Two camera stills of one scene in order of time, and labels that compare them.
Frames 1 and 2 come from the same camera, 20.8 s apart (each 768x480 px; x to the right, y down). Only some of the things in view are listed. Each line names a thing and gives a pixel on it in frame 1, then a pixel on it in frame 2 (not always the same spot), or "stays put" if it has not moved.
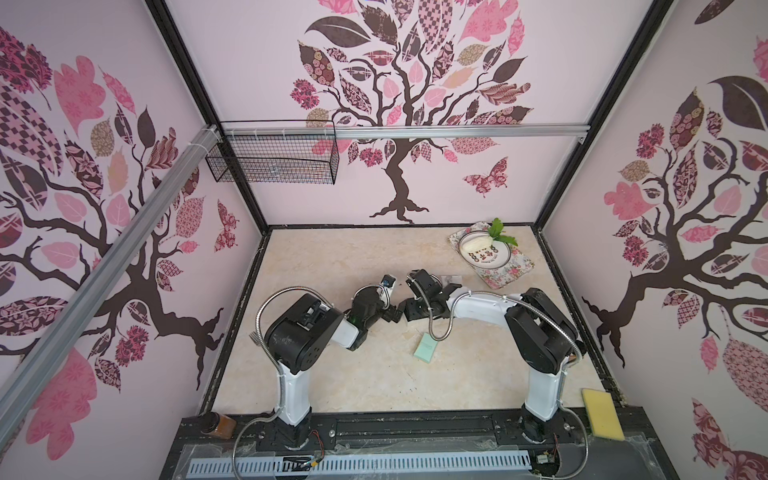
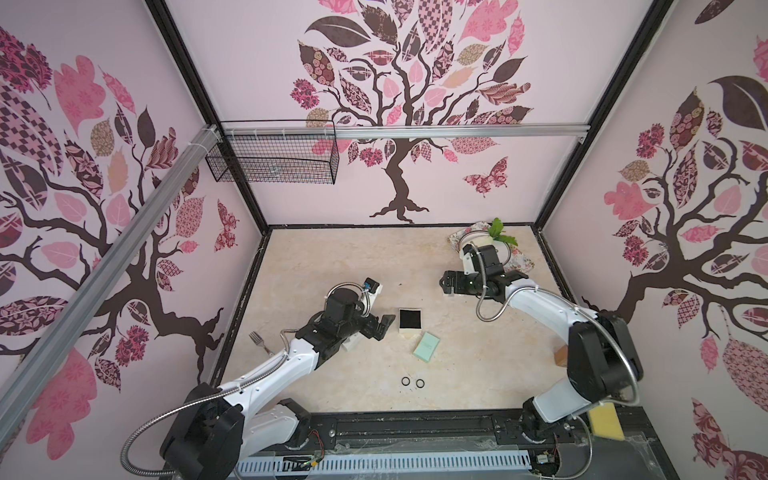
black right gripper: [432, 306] to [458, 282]
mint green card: [426, 348] stays put
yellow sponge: [602, 414] stays put
